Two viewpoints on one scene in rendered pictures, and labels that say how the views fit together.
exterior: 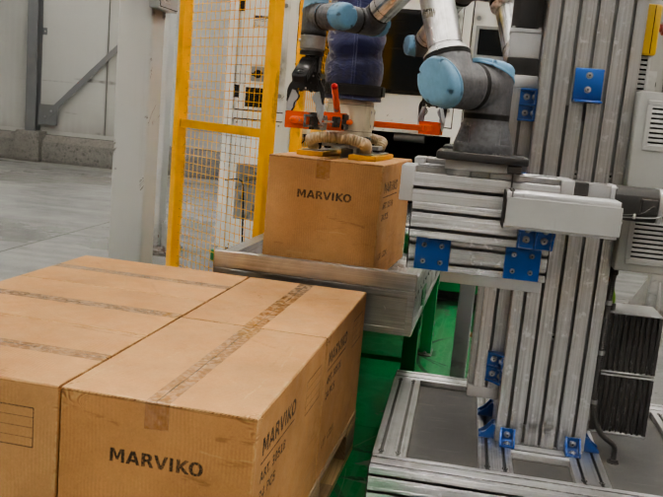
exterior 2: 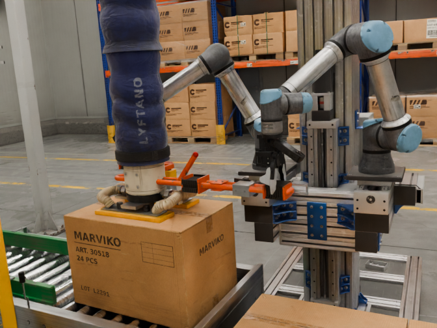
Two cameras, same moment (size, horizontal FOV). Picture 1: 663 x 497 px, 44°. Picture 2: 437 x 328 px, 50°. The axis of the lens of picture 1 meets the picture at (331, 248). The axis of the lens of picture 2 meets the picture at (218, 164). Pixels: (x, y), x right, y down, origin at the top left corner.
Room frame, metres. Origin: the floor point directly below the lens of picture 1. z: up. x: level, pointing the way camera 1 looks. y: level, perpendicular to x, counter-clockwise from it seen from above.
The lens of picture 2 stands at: (2.21, 1.75, 1.52)
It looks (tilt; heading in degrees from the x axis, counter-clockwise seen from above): 11 degrees down; 286
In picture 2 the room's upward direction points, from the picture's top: 4 degrees counter-clockwise
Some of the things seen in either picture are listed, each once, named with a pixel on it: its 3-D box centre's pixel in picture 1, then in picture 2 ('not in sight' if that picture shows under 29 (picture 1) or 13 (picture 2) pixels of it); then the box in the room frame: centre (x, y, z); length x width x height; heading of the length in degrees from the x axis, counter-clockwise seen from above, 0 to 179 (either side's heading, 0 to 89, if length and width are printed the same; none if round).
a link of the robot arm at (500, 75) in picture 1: (487, 87); (378, 133); (2.11, -0.36, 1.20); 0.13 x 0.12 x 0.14; 129
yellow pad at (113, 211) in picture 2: (322, 148); (133, 209); (3.07, 0.07, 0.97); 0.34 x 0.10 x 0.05; 166
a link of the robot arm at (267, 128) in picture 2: (311, 43); (271, 127); (2.49, 0.11, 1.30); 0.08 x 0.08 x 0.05
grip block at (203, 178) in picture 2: (331, 120); (195, 183); (2.81, 0.04, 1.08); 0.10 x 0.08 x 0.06; 76
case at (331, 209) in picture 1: (341, 210); (153, 252); (3.05, -0.03, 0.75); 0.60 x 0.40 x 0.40; 166
